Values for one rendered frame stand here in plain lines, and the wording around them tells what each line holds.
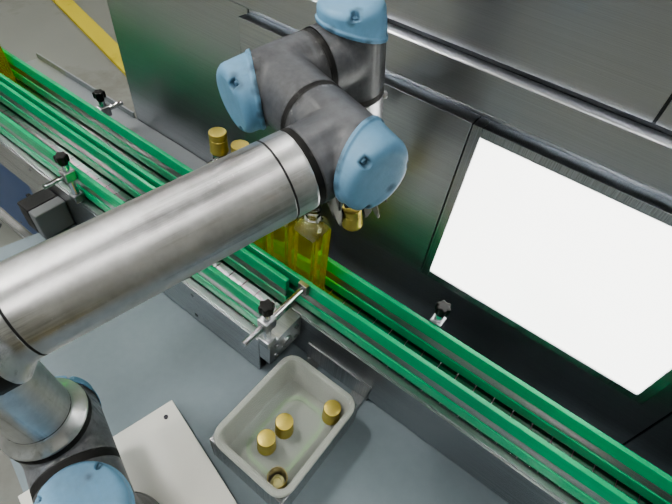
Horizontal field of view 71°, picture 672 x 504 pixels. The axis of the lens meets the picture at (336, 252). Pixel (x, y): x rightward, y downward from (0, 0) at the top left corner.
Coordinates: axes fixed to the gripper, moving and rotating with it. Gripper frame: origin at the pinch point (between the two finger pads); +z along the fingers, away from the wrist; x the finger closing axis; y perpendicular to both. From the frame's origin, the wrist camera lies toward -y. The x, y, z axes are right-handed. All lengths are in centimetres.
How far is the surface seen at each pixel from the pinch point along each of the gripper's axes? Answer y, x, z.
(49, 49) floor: -289, -145, 113
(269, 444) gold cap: 25.4, -21.8, 29.6
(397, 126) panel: -8.0, 9.6, -8.9
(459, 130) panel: -0.5, 16.7, -12.4
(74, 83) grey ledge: -90, -65, 23
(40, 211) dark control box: -39, -68, 24
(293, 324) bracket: 4.9, -13.5, 25.2
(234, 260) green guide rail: -11.1, -23.2, 21.9
